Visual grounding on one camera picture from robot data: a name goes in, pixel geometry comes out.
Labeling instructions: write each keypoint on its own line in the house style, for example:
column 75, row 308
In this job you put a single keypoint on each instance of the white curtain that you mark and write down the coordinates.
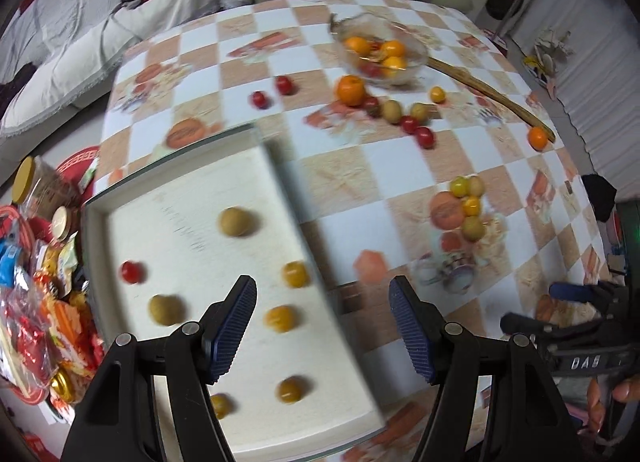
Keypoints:
column 600, row 66

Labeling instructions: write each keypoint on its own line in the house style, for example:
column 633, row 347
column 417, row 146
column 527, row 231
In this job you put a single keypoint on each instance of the clear glass bowl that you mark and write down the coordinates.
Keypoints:
column 415, row 46

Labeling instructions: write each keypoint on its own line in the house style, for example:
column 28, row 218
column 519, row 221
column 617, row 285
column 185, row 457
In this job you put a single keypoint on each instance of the white sofa throw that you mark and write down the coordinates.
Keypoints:
column 150, row 36

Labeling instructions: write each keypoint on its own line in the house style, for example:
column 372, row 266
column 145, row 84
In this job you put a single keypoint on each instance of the red broom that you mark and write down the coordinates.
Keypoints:
column 505, row 16

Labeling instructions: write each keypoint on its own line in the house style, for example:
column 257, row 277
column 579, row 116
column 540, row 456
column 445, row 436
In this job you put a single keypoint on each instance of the pile of candy packets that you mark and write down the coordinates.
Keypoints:
column 35, row 322

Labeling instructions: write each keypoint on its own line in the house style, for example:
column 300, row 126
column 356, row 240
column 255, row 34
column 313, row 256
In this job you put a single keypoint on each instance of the white and yellow floor clutter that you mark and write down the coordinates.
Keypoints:
column 547, row 59

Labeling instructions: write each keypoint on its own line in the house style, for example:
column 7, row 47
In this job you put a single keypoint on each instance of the orange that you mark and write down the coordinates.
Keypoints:
column 394, row 66
column 350, row 90
column 357, row 45
column 538, row 138
column 392, row 48

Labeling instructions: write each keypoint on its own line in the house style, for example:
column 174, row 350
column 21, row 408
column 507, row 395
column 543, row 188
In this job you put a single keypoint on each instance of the person's right hand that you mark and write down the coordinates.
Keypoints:
column 596, row 407

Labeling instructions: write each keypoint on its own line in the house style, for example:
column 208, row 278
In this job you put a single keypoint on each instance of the black cloth item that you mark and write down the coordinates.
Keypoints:
column 599, row 197

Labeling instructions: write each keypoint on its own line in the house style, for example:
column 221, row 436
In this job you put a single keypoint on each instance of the dark maroon cloth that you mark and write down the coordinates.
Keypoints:
column 15, row 89

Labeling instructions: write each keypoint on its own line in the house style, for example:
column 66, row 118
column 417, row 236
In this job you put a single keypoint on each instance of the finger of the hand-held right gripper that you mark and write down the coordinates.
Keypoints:
column 570, row 291
column 530, row 326

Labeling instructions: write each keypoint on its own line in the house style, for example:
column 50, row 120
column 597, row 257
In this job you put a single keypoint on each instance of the white rectangular tray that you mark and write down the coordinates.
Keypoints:
column 200, row 181

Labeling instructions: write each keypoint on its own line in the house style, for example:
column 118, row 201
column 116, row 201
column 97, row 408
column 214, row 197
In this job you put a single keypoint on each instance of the yellow lid jar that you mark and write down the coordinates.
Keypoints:
column 26, row 179

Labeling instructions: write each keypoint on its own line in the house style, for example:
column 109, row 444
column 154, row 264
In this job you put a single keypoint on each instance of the red round patterned tray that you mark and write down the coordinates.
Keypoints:
column 75, row 169

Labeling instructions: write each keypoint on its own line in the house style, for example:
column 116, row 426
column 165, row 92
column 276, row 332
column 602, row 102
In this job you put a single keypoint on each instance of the grey striped sofa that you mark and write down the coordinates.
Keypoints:
column 75, row 1

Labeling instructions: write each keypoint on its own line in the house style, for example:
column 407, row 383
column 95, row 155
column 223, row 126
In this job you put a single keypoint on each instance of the long wooden stick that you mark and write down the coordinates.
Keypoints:
column 480, row 86

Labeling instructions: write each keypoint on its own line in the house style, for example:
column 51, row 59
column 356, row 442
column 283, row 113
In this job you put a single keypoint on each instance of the cream lid jar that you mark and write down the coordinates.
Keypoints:
column 62, row 223

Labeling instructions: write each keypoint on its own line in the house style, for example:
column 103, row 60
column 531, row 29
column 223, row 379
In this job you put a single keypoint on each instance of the longan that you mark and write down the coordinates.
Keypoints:
column 166, row 309
column 419, row 111
column 473, row 228
column 476, row 185
column 239, row 222
column 391, row 110

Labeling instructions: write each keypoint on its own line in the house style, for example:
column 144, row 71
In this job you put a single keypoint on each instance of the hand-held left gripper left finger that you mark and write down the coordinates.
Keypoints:
column 230, row 329

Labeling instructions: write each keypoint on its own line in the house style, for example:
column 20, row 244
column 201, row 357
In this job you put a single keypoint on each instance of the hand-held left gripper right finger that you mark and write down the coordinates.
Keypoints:
column 412, row 329

